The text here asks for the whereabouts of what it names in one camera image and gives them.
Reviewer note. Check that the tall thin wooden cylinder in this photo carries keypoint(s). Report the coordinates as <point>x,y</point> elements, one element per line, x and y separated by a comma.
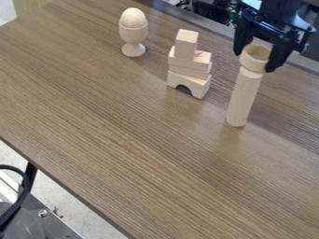
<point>243,97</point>

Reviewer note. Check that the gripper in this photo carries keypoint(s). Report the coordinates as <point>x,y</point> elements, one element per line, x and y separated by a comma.
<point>277,19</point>

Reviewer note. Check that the wooden egg cup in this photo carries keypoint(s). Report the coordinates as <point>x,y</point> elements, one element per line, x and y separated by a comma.
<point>133,39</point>

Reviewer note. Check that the wooden egg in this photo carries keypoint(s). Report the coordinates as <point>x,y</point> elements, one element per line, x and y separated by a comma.
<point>133,18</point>

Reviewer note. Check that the flat wooden block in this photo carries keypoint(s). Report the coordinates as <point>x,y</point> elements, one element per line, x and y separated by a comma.
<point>189,64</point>

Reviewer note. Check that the wooden cube block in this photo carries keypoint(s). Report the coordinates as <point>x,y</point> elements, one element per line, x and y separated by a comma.
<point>186,43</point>

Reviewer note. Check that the wooden arch block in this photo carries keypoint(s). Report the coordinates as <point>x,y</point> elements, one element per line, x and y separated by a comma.
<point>190,84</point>

